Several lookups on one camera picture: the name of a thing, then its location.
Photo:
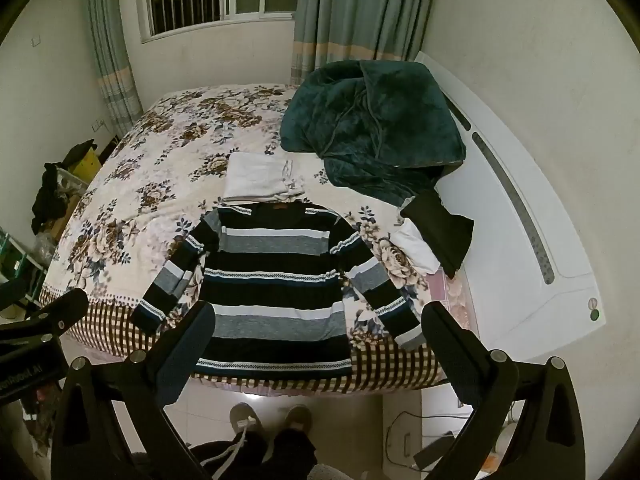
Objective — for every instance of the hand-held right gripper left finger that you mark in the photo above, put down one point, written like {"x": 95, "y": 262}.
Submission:
{"x": 181, "y": 355}

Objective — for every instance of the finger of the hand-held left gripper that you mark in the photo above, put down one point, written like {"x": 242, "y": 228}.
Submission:
{"x": 65, "y": 310}

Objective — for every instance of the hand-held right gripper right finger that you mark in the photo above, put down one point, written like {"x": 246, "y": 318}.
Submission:
{"x": 450, "y": 355}

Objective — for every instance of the black white striped sweater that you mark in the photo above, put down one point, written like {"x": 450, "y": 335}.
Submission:
{"x": 275, "y": 300}

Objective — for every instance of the pile of black clothes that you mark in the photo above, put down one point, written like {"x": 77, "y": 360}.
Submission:
{"x": 50, "y": 195}

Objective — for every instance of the white storage shelf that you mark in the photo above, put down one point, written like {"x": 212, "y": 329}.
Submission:
{"x": 25, "y": 260}

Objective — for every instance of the person's left shoe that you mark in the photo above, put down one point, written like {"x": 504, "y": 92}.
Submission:
{"x": 244, "y": 416}

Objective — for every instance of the person's shoe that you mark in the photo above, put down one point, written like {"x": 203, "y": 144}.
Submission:
{"x": 244, "y": 416}
{"x": 297, "y": 417}

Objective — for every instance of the black power adapter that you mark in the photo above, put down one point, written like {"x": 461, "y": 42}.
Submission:
{"x": 432, "y": 450}

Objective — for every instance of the white bed headboard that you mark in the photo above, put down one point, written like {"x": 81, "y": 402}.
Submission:
{"x": 500, "y": 260}

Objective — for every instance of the small white garment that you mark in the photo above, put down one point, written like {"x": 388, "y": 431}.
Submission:
{"x": 415, "y": 252}

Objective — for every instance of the black folded garment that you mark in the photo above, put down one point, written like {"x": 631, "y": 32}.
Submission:
{"x": 445, "y": 235}

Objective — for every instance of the person's right shoe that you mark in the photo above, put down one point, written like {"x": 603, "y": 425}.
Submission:
{"x": 297, "y": 417}

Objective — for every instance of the person's black pants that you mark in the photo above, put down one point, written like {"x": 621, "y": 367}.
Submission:
{"x": 285, "y": 455}

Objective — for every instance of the yellow box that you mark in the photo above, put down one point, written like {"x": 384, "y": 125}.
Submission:
{"x": 86, "y": 166}

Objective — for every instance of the floral patterned white cloth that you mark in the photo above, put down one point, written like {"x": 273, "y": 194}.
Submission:
{"x": 150, "y": 160}

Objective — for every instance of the white folded cloth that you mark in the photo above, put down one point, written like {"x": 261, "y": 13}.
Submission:
{"x": 255, "y": 175}

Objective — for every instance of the dark green plush blanket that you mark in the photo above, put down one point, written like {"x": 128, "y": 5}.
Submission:
{"x": 370, "y": 120}

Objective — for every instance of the narrow grey-green curtain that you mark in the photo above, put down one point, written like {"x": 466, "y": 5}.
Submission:
{"x": 112, "y": 60}

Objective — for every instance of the wide grey-green curtain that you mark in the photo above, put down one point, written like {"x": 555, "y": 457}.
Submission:
{"x": 360, "y": 10}

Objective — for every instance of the wall socket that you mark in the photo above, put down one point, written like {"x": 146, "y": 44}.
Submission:
{"x": 98, "y": 124}

